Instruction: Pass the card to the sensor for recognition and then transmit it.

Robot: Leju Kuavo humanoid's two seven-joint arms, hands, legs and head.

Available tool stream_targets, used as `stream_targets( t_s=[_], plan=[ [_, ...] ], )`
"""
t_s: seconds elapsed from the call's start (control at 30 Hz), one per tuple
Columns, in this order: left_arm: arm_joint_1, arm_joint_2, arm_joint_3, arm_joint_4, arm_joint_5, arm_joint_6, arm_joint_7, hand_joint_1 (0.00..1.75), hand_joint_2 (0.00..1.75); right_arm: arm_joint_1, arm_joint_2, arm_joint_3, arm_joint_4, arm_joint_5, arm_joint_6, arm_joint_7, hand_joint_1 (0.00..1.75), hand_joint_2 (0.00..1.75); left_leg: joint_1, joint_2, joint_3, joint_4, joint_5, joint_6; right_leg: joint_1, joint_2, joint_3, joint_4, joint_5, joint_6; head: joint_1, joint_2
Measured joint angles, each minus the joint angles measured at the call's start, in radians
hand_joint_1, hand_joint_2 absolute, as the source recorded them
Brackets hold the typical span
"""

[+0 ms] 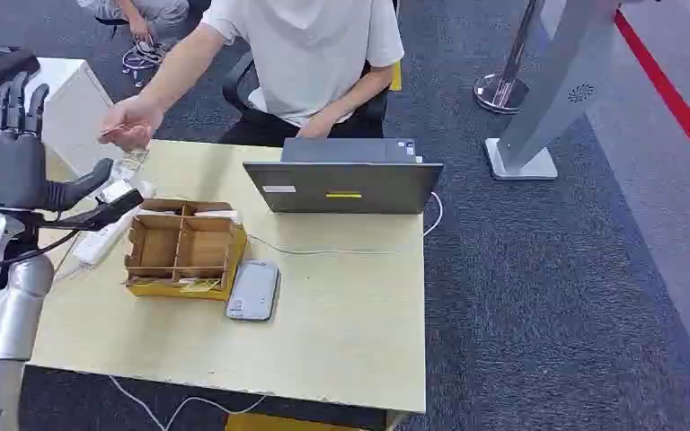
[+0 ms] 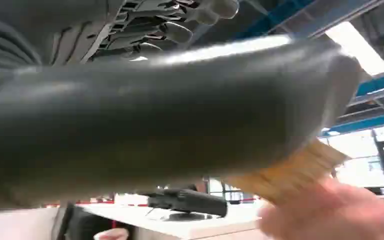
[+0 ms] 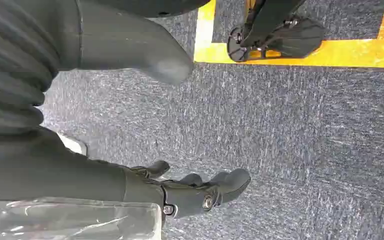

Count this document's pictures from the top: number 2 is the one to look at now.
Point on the white ceiling light panel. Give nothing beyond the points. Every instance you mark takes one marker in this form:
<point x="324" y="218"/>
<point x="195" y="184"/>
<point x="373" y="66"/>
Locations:
<point x="357" y="48"/>

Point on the black device on round stand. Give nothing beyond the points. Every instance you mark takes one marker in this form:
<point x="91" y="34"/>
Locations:
<point x="188" y="201"/>

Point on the blue ceiling beam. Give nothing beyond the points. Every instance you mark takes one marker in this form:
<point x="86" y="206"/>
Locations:
<point x="278" y="15"/>
<point x="382" y="82"/>
<point x="367" y="123"/>

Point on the ribbed grey left arm sleeve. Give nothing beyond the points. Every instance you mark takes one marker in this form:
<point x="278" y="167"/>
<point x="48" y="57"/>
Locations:
<point x="3" y="49"/>

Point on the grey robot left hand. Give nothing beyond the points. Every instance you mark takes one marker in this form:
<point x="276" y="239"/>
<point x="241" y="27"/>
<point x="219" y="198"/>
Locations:
<point x="139" y="126"/>

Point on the person's hand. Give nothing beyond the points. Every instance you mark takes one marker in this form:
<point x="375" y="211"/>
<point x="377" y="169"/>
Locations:
<point x="331" y="215"/>
<point x="112" y="234"/>

